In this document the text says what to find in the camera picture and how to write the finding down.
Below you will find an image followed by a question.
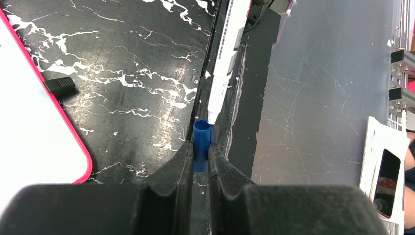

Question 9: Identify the white marker pen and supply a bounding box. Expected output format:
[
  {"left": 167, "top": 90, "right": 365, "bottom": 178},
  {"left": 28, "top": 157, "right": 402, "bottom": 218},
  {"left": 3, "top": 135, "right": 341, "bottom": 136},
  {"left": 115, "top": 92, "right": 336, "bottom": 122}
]
[{"left": 207, "top": 0, "right": 252, "bottom": 125}]

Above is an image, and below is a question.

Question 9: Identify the blue marker cap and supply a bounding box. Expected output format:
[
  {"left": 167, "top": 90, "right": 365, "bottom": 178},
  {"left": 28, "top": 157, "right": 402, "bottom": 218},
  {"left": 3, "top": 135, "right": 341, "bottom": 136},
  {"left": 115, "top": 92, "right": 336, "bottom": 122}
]
[{"left": 192, "top": 120, "right": 214, "bottom": 172}]

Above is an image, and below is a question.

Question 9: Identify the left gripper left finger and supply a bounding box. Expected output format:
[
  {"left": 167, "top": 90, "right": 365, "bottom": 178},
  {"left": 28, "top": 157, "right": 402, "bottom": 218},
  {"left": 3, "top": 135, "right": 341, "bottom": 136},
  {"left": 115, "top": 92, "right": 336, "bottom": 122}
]
[{"left": 0, "top": 141, "right": 193, "bottom": 235}]

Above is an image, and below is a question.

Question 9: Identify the pink framed whiteboard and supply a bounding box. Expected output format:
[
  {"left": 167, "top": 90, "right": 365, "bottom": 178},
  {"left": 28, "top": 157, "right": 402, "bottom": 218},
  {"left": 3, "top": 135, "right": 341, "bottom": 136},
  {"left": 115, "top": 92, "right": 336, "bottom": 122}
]
[{"left": 0, "top": 14, "right": 92, "bottom": 211}]

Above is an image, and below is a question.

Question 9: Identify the aluminium frame rail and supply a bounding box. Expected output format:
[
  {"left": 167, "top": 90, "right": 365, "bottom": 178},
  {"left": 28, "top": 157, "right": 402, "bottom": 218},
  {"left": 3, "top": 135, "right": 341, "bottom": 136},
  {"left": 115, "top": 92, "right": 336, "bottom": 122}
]
[{"left": 388, "top": 0, "right": 415, "bottom": 131}]

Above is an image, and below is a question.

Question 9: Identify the person in background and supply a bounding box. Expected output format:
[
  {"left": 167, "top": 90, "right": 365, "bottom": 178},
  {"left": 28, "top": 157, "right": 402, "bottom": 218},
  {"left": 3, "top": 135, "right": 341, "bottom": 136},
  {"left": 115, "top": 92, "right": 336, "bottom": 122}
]
[{"left": 404, "top": 129, "right": 415, "bottom": 235}]

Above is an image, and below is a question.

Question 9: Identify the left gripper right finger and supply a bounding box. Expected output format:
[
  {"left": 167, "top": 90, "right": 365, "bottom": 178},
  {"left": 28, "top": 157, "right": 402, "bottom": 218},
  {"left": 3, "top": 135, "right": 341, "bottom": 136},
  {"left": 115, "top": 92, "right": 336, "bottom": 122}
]
[{"left": 208, "top": 144, "right": 386, "bottom": 235}]

